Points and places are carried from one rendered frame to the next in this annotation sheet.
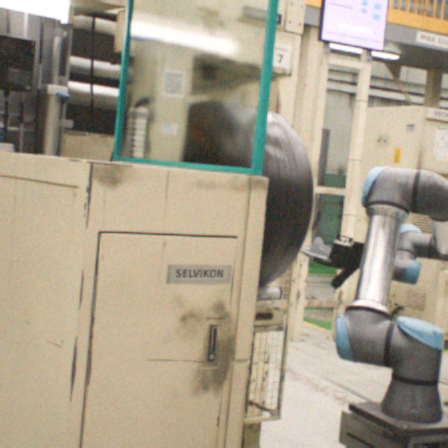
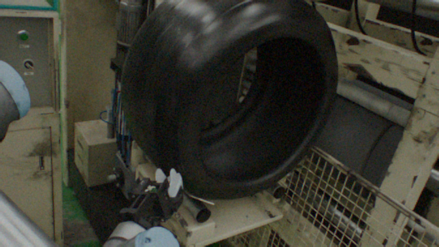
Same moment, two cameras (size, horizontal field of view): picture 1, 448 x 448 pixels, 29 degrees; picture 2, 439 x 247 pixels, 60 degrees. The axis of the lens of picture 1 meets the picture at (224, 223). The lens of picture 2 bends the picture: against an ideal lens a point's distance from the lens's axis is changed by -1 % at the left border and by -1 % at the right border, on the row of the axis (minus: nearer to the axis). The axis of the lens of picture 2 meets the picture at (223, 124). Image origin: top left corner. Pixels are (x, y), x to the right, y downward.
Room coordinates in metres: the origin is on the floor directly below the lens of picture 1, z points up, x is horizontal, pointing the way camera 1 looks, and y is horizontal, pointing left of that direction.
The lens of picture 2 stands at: (2.74, -1.01, 1.57)
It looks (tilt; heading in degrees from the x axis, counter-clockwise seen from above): 25 degrees down; 89
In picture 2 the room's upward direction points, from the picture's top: 10 degrees clockwise
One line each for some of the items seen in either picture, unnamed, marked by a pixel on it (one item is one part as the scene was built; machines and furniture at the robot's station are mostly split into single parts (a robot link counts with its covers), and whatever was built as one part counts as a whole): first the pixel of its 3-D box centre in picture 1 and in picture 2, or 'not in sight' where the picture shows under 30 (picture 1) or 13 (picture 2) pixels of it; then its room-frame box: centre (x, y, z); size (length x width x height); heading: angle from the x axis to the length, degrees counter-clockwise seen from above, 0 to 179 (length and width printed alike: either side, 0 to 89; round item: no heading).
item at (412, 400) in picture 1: (413, 393); not in sight; (2.12, -0.51, 0.77); 0.15 x 0.15 x 0.10
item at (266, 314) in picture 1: (232, 314); (171, 197); (2.64, -0.05, 0.83); 0.36 x 0.09 x 0.06; 128
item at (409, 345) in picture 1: (415, 347); not in sight; (2.12, -0.50, 0.88); 0.13 x 0.12 x 0.14; 70
